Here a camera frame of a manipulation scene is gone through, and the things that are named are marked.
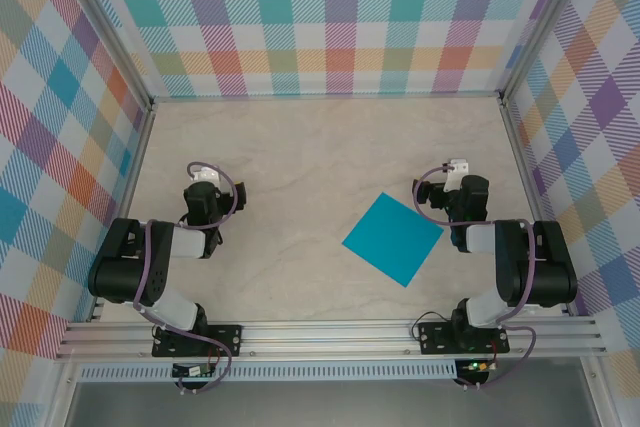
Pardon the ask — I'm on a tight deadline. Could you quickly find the left small circuit board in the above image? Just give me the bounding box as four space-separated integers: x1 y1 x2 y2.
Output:
171 363 217 379

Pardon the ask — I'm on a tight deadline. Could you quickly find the aluminium frame post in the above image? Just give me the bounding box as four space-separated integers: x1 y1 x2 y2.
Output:
52 0 155 111
498 0 601 106

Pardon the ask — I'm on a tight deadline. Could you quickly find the grey metal plate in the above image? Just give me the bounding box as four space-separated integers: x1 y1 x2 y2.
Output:
64 380 604 427

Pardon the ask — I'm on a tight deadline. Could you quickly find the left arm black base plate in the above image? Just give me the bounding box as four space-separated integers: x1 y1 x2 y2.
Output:
151 323 244 359

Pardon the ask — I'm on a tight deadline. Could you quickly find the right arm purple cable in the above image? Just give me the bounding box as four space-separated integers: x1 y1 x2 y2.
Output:
412 165 539 392

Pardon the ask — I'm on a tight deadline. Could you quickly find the slotted grey cable duct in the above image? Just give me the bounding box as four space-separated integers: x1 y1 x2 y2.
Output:
78 359 459 382

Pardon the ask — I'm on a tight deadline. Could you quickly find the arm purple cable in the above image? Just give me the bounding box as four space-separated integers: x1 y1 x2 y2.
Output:
412 165 539 392
133 161 239 395

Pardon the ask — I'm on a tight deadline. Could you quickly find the small circuit board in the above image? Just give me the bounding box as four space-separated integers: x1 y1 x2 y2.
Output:
171 363 217 379
460 359 500 374

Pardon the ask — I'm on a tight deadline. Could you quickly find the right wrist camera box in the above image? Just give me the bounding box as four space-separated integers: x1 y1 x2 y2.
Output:
446 158 473 192

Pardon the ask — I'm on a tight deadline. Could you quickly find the blue square paper sheet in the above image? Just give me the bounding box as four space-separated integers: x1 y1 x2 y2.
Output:
341 192 445 289

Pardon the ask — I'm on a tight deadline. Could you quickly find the long aluminium mounting rail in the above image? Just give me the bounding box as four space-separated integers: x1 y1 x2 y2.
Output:
53 317 609 361

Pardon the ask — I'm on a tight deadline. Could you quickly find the right small circuit board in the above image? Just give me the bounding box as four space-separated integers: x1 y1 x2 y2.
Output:
460 359 500 374

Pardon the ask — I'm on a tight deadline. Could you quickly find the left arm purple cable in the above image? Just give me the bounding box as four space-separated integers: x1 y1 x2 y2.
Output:
133 161 239 395

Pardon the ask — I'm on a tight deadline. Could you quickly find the aluminium table edge rail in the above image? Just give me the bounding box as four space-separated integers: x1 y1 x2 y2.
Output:
149 90 506 104
499 99 577 317
88 104 157 323

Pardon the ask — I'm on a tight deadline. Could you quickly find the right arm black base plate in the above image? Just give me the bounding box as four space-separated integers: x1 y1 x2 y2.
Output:
417 321 511 356

